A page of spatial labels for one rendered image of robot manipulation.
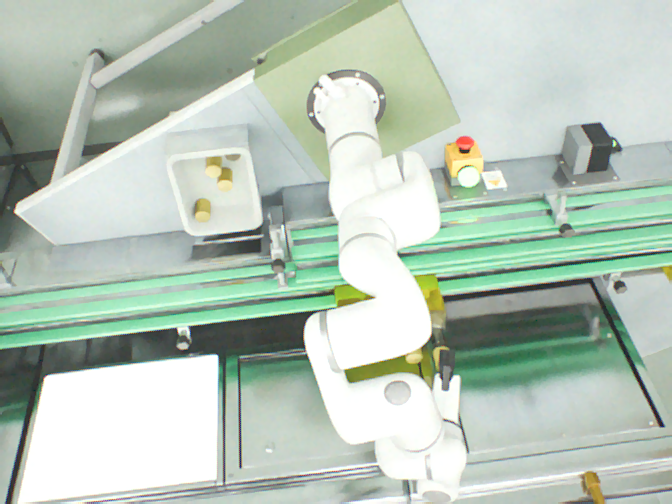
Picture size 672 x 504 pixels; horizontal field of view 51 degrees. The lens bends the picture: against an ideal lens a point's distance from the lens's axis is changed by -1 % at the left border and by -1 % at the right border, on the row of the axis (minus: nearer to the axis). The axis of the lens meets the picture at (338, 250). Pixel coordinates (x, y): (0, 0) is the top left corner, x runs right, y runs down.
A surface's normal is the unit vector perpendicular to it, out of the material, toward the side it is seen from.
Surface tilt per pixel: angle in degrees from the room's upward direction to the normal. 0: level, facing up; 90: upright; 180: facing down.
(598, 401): 90
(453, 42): 0
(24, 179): 90
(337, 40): 2
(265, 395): 90
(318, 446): 90
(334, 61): 2
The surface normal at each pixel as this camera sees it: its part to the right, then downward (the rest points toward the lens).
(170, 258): -0.07, -0.71
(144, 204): 0.11, 0.70
